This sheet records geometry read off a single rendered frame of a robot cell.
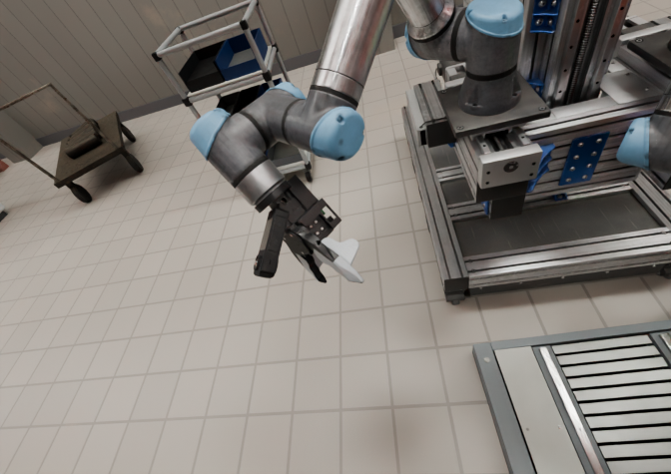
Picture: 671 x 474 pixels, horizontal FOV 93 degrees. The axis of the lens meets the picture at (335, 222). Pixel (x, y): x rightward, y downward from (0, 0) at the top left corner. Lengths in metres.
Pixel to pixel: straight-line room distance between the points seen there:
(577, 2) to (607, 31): 0.13
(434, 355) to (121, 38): 4.13
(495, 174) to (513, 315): 0.74
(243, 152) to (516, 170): 0.67
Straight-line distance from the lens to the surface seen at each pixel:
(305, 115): 0.48
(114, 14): 4.34
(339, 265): 0.49
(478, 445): 1.35
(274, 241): 0.51
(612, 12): 1.11
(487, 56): 0.89
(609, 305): 1.60
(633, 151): 0.70
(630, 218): 1.59
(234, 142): 0.52
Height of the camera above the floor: 1.34
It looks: 46 degrees down
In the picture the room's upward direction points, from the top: 24 degrees counter-clockwise
